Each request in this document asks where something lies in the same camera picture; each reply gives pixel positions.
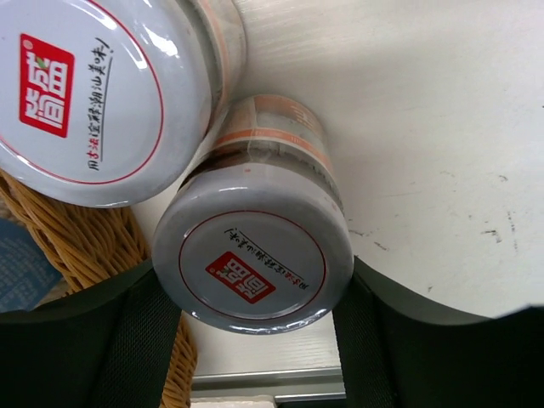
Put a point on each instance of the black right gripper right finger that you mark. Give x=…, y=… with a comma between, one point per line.
x=400, y=349

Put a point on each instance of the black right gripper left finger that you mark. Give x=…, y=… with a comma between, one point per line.
x=106, y=346

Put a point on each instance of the dark jar white lid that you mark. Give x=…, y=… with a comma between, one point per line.
x=105, y=103
x=255, y=240

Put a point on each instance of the brown wicker basket tray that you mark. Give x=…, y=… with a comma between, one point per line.
x=88, y=246

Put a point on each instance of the aluminium frame rail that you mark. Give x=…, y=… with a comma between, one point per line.
x=283, y=386

